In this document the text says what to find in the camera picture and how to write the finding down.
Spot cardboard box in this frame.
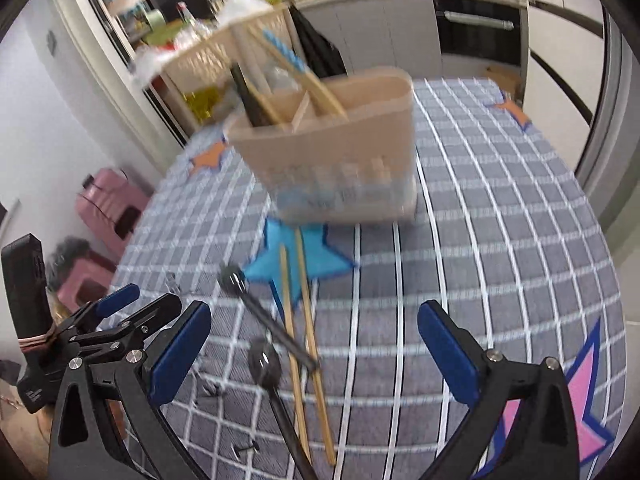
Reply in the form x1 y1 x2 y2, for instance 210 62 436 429
482 65 523 106

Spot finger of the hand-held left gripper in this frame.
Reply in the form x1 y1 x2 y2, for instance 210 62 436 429
67 291 184 361
60 282 142 338

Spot grey checkered star tablecloth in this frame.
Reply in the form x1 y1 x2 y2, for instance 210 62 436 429
107 77 628 480

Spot white plastic bag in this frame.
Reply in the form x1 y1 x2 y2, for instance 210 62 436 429
212 0 273 23

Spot beige plastic utensil holder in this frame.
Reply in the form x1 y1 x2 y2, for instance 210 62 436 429
223 67 418 226

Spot black hanging garment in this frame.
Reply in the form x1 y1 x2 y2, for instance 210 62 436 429
289 5 348 78

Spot white refrigerator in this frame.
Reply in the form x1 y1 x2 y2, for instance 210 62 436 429
517 0 606 131

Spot tall pink plastic stool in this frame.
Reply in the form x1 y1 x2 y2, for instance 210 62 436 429
75 167 153 258

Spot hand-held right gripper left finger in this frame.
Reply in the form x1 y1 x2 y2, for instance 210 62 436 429
47 301 213 480

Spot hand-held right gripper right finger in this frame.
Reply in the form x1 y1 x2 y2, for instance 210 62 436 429
417 300 581 480

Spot beige perforated basket cart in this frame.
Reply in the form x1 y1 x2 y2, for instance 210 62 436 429
127 2 301 126

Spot dark metal spoon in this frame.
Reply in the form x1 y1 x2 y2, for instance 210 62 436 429
248 339 316 480
220 266 321 371

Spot black chopstick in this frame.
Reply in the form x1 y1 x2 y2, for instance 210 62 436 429
230 64 261 127
237 67 273 128

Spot black built-in oven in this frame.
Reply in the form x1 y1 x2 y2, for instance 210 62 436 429
431 0 523 67

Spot dark fuzzy cloth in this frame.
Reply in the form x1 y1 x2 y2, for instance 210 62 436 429
47 236 93 281

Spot yellow cooking oil bottle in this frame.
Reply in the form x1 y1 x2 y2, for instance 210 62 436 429
182 85 223 121

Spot clear crumpled plastic bags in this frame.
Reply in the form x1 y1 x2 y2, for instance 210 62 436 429
127 42 201 83

